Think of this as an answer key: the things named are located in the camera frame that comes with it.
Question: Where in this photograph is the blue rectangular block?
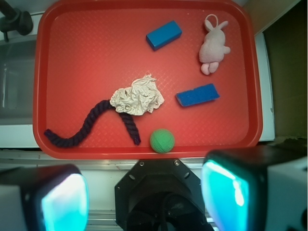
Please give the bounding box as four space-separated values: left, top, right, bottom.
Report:
145 21 182 51

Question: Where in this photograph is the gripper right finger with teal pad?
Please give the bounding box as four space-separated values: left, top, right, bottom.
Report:
201 145 308 231

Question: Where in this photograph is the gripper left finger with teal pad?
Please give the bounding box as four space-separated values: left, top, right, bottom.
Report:
0 164 90 231

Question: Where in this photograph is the red plastic tray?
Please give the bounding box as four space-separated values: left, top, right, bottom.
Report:
33 0 262 159

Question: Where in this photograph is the blue sponge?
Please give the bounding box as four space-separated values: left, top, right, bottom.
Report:
176 84 220 107

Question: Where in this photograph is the clear plastic bin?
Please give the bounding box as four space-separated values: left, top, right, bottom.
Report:
0 40 36 125

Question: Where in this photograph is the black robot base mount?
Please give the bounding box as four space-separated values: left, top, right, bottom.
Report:
115 159 213 231

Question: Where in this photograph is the green rubber ball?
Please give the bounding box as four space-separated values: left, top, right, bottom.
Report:
150 129 175 154

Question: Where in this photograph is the pink plush bunny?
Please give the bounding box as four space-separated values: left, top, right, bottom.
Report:
199 14 231 76

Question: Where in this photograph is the black clamp knob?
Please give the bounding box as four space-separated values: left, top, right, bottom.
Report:
0 0 33 42

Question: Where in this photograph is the crumpled white paper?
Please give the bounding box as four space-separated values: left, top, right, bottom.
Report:
110 74 165 116

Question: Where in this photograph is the dark purple rope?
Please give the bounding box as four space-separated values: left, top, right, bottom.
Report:
44 99 141 148

